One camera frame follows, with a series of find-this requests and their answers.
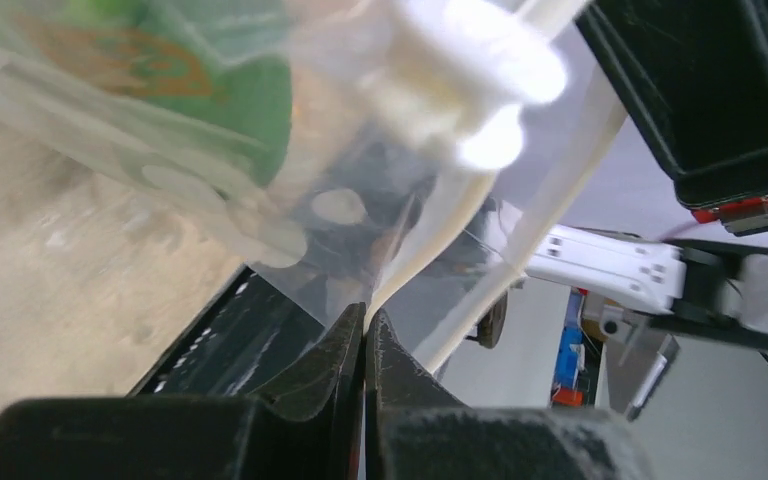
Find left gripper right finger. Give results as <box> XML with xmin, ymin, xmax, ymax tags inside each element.
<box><xmin>365</xmin><ymin>311</ymin><xmax>655</xmax><ymax>479</ymax></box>

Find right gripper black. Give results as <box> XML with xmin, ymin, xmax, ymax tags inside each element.
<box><xmin>576</xmin><ymin>1</ymin><xmax>768</xmax><ymax>236</ymax></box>

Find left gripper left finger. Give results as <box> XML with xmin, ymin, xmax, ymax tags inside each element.
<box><xmin>0</xmin><ymin>303</ymin><xmax>366</xmax><ymax>479</ymax></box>

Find green toy watermelon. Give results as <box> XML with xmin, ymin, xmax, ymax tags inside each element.
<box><xmin>6</xmin><ymin>1</ymin><xmax>292</xmax><ymax>185</ymax></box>

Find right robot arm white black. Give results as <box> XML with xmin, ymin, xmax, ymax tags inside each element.
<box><xmin>527</xmin><ymin>1</ymin><xmax>768</xmax><ymax>353</ymax></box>

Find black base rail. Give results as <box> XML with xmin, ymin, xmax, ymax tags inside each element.
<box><xmin>129</xmin><ymin>266</ymin><xmax>326</xmax><ymax>396</ymax></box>

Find clear zip top bag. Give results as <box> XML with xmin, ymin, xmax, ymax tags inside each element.
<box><xmin>0</xmin><ymin>1</ymin><xmax>602</xmax><ymax>369</ymax></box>

